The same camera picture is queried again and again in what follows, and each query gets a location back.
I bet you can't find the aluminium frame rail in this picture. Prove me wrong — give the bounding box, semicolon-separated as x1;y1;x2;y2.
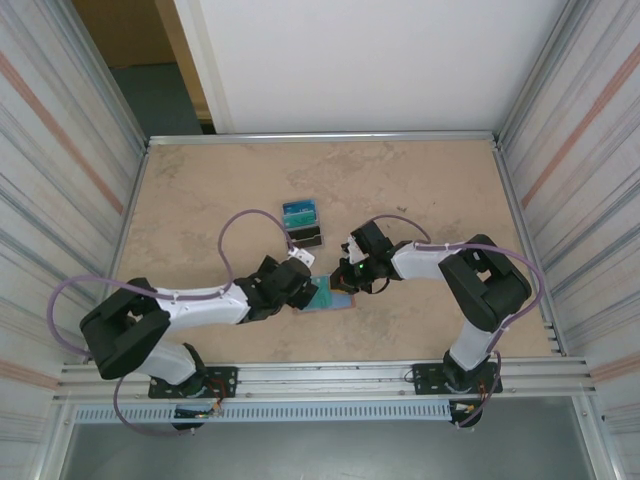
492;139;569;359
88;141;151;364
146;130;503;148

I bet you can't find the blue card packet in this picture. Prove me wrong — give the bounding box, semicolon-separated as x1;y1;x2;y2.
292;272;357;316

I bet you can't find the small green circuit board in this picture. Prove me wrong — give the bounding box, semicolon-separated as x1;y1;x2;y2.
173;403;224;419

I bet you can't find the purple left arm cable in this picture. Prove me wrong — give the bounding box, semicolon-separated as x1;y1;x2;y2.
46;209;297;437

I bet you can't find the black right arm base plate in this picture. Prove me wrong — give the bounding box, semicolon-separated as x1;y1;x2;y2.
409;362;503;396

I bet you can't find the wide aluminium mounting rail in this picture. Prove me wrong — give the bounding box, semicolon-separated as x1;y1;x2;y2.
57;355;599;405

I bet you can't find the green card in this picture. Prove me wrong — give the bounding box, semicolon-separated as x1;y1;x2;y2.
282;213;321;229
304;273;335;312

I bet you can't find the clear acrylic card stand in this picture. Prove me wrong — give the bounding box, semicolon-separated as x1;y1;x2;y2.
277;198;326;251

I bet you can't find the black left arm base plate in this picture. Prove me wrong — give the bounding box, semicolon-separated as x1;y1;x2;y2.
148;366;239;400

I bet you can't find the grey slotted cable duct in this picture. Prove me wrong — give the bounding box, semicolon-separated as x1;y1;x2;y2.
73;402;454;425

